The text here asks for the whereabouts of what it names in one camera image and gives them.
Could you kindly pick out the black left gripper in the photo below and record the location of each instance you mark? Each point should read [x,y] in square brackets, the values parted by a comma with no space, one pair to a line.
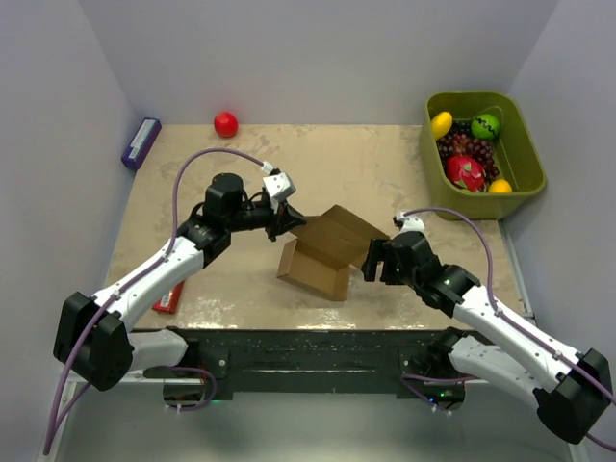
[282,219]

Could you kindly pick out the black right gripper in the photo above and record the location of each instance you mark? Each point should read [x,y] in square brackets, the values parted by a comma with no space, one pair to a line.
[377,247]

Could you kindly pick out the brown cardboard box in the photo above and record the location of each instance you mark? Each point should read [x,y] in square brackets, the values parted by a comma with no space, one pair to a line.
[320,258]

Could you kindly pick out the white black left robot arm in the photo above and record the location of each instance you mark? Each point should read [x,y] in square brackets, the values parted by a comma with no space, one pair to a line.
[95,336]

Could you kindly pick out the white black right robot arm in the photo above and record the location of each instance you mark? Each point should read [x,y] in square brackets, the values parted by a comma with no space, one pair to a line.
[569,390]

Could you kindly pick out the red rectangular box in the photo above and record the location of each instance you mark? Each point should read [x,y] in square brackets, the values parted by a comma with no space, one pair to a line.
[169,303]

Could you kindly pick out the purple rectangular box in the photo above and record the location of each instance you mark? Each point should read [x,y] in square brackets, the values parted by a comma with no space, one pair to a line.
[139,146]

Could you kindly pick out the red tomato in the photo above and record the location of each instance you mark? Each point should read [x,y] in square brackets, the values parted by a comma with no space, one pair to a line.
[226,125]

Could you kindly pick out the red dragon fruit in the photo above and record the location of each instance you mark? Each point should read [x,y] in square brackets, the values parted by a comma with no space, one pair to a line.
[465,173]

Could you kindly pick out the dark red grapes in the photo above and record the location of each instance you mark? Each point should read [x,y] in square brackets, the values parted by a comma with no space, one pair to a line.
[460,141]

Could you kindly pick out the small orange fruit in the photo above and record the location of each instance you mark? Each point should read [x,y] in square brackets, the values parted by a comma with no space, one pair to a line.
[500,186]

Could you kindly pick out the yellow lemon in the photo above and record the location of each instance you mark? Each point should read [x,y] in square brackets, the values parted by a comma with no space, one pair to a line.
[441,124]

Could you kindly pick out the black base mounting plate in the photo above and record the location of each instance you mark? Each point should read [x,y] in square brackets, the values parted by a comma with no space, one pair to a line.
[321,362]

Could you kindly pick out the green striped toy ball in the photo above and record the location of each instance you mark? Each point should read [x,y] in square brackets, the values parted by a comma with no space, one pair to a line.
[485,126]

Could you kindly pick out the green plastic bin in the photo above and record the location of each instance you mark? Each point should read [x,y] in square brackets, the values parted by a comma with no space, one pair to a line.
[515,155]

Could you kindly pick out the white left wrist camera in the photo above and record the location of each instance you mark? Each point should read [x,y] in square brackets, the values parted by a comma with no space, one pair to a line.
[279,186]

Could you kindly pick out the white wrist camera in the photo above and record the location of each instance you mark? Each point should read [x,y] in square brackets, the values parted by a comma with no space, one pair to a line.
[408,223]
[279,186]

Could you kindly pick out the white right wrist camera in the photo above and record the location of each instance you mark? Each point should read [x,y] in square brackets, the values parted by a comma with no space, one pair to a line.
[408,223]

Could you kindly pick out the aluminium rail frame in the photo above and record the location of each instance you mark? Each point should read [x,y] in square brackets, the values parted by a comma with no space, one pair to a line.
[566,388]

